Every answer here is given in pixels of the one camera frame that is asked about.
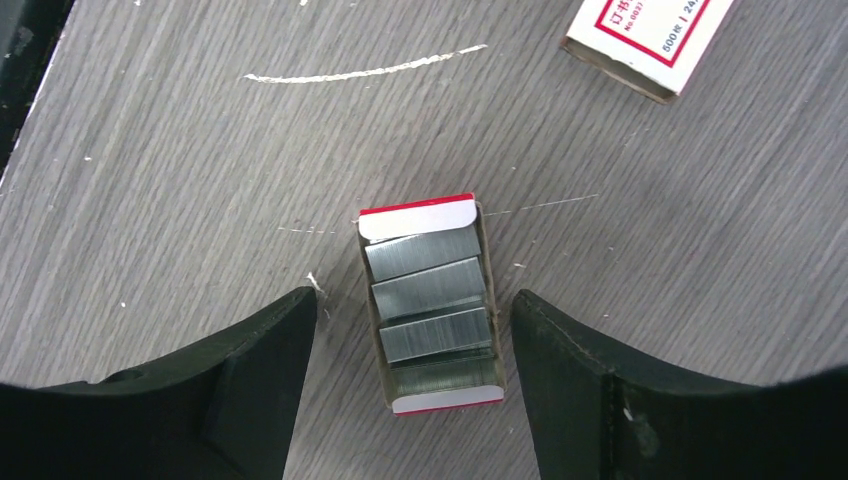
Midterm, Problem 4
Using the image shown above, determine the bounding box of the red white staple box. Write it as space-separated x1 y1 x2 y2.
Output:
561 0 733 105

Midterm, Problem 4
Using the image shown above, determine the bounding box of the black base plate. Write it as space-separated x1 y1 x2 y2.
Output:
1 0 74 167

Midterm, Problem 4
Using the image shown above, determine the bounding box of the staple box tray with staples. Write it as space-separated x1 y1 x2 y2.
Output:
357 192 507 416

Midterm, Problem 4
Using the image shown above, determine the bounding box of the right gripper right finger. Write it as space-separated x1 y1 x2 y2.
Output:
510 289 847 479

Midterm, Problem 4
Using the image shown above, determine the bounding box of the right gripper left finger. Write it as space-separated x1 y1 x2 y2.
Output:
1 287 318 479

